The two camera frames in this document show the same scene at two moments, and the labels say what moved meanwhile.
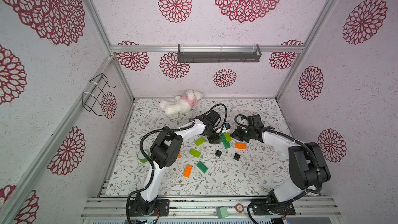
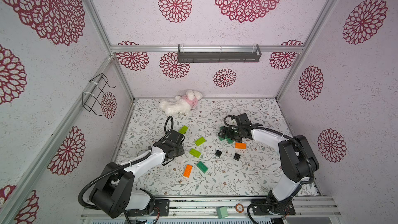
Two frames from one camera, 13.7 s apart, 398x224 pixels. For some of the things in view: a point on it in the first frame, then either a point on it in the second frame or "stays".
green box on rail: [222, 212] stays
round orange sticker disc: [239, 208] stays
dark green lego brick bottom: [202, 167] stays
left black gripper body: [212, 136] → [179, 150]
